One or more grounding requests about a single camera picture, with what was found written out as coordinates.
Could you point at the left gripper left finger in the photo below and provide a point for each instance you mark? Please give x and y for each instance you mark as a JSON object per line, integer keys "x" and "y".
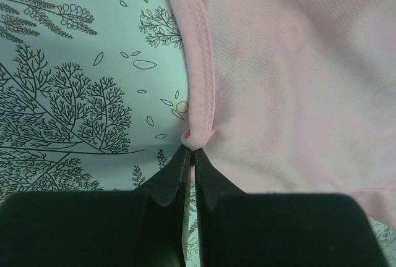
{"x": 141, "y": 227}

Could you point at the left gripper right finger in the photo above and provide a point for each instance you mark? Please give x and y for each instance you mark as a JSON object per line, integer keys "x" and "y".
{"x": 278, "y": 229}

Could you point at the pink t shirt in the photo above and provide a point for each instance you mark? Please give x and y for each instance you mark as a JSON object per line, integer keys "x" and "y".
{"x": 295, "y": 95}

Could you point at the floral table mat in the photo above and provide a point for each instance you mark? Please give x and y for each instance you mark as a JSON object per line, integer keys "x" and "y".
{"x": 95, "y": 96}

